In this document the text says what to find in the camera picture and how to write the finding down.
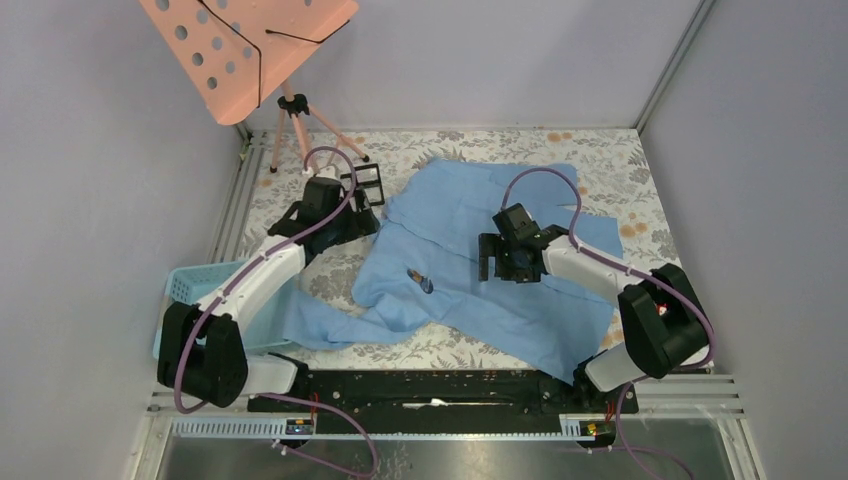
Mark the light blue button shirt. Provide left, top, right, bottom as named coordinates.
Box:
left=282, top=159, right=613, bottom=382

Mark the orange brooch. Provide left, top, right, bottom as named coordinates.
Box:
left=407, top=269, right=425, bottom=282

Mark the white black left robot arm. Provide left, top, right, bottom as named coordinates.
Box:
left=157, top=174, right=379, bottom=413

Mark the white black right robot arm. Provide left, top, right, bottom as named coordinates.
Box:
left=478, top=204, right=713, bottom=412

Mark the black four-compartment brooch tray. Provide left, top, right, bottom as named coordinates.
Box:
left=338, top=163, right=386, bottom=212

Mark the floral patterned table mat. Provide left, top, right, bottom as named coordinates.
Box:
left=224, top=129, right=678, bottom=369

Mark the light blue plastic basket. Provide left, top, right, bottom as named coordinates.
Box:
left=165, top=260, right=299, bottom=353

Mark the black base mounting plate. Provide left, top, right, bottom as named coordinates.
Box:
left=247, top=370, right=639, bottom=435

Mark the pink perforated music stand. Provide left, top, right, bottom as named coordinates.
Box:
left=141, top=0, right=370, bottom=171

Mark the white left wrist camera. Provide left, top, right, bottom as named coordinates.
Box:
left=302, top=165, right=339, bottom=180

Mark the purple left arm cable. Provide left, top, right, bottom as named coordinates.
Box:
left=172, top=145, right=380, bottom=480

